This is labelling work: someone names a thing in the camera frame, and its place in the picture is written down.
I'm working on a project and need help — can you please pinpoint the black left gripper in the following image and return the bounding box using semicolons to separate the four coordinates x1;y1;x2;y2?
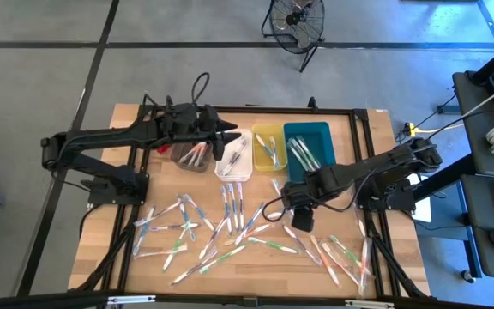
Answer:
156;102;243;150

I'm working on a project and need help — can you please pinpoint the white plastic bin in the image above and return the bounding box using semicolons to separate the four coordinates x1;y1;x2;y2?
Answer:
214;128;254;183

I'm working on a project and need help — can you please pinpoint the grey translucent bin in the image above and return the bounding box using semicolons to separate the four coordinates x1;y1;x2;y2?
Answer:
170;139;214;173

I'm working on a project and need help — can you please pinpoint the yellow plastic bin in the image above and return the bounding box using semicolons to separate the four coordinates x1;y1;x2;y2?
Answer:
251;123;290;173

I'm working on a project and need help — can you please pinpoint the teal plastic bin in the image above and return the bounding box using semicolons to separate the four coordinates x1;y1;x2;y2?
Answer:
283;121;340;187

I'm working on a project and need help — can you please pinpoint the white toothbrush in clear wrapper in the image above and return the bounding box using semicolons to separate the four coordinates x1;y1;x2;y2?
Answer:
352;203;366;239

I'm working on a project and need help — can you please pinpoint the white paper sheet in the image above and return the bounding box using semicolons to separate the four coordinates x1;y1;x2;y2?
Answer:
413;173;433;224

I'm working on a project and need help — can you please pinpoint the black floor fan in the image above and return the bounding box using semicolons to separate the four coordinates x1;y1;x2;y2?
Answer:
260;0;327;74

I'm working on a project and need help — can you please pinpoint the black desk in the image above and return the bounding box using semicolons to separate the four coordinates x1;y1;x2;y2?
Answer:
451;70;494;178
460;173;494;281

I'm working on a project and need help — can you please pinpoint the black gantry bar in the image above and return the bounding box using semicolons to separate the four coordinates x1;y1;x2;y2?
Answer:
0;288;494;309

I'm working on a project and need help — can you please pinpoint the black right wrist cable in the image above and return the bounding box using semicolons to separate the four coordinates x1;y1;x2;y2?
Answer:
262;197;293;223

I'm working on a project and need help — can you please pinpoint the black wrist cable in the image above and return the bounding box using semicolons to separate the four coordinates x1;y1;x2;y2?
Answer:
190;71;212;106
262;197;293;223

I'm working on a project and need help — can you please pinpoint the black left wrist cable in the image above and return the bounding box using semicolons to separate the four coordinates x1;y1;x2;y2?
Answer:
190;71;212;106

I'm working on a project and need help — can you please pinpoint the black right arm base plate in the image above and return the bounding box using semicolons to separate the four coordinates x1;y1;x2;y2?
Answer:
355;175;417;212

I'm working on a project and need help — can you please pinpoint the black cable bundle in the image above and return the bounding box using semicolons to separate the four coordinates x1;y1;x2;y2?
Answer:
75;204;142;293
364;212;428;300

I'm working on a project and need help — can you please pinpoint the yellow extension cable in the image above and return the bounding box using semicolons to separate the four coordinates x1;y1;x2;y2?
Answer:
403;122;465;138

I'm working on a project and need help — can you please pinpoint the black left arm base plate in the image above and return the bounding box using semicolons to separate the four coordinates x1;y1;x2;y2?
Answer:
80;171;150;206

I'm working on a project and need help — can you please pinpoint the black floor cable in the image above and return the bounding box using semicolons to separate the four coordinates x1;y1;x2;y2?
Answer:
395;93;459;142

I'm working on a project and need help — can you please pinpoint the grey cable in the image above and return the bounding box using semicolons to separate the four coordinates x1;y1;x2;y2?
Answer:
461;76;494;122

